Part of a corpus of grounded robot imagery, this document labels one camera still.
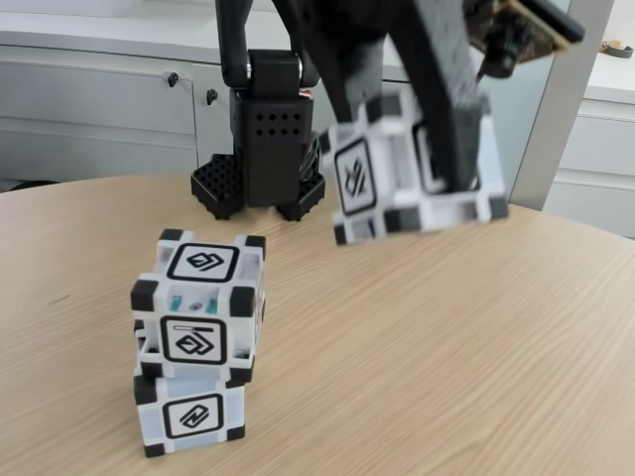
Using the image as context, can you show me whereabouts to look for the long white drawer cabinet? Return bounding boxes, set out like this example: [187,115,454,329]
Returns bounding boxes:
[0,27,413,193]

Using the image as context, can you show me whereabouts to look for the black cable bundle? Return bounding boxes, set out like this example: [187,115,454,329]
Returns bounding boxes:
[299,132,324,180]

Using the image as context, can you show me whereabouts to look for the white cube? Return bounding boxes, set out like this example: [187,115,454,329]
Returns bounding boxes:
[132,369,248,445]
[130,228,268,388]
[319,91,511,247]

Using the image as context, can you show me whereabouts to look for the gripper camera circuit board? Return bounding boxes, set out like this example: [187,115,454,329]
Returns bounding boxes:
[465,0,587,80]

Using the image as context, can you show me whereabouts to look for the white cube, lightning marker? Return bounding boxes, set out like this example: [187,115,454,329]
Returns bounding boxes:
[132,369,248,445]

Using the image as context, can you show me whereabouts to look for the narrow white drawer cabinet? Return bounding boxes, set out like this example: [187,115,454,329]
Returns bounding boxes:
[549,49,635,240]

